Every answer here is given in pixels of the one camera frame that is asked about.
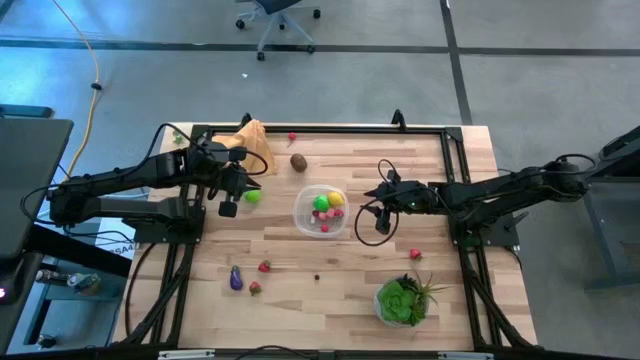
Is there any black desk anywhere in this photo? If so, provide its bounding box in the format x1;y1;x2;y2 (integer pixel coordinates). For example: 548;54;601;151
0;117;75;261

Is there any black metal table frame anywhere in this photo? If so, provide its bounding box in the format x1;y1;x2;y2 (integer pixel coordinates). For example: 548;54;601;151
115;122;539;351

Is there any succulent in white patterned pot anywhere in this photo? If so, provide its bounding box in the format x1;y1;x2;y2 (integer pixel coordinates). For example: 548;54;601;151
373;269;454;330

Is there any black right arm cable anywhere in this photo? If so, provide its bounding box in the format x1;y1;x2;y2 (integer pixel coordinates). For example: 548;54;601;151
354;158;401;248

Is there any grey cart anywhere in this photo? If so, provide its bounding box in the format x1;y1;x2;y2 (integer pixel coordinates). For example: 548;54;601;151
582;124;640;292

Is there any office chair base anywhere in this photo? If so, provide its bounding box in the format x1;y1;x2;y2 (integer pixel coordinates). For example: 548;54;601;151
234;0;322;62

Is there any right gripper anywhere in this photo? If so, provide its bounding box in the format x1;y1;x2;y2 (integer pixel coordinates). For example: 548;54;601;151
376;169;441;235

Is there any clear plastic tupperware container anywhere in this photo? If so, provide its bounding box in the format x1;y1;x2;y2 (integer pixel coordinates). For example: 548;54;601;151
292;183;351;239

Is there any yellow cloth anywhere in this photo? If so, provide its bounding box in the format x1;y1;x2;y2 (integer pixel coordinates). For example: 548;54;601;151
213;118;278;177

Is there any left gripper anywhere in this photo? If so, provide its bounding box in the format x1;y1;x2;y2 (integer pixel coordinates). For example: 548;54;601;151
197;146;251;219

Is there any white label sheet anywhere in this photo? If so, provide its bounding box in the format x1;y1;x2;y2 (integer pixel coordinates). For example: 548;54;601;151
93;218;140;260

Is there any yellow cable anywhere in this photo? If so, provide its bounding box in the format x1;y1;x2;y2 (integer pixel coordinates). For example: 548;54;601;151
51;0;101;184

